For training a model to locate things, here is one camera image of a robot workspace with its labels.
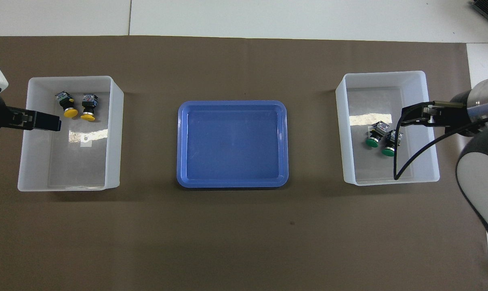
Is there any blue plastic tray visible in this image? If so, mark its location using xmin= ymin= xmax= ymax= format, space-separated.
xmin=177 ymin=100 xmax=289 ymax=189

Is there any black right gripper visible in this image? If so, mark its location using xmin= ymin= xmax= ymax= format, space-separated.
xmin=400 ymin=91 xmax=477 ymax=136

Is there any yellow push button switch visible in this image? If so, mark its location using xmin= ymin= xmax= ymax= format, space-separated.
xmin=80 ymin=94 xmax=99 ymax=122
xmin=55 ymin=91 xmax=79 ymax=119

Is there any green push button switch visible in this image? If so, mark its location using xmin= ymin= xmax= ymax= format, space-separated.
xmin=365 ymin=121 xmax=391 ymax=148
xmin=381 ymin=129 xmax=404 ymax=157

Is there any brown paper table mat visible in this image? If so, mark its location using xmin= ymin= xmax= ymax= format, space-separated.
xmin=0 ymin=36 xmax=488 ymax=291

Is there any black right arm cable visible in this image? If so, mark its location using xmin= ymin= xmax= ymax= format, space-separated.
xmin=393 ymin=100 xmax=488 ymax=181

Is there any translucent white plastic box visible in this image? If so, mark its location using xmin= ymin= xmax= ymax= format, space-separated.
xmin=17 ymin=76 xmax=124 ymax=192
xmin=335 ymin=71 xmax=440 ymax=186

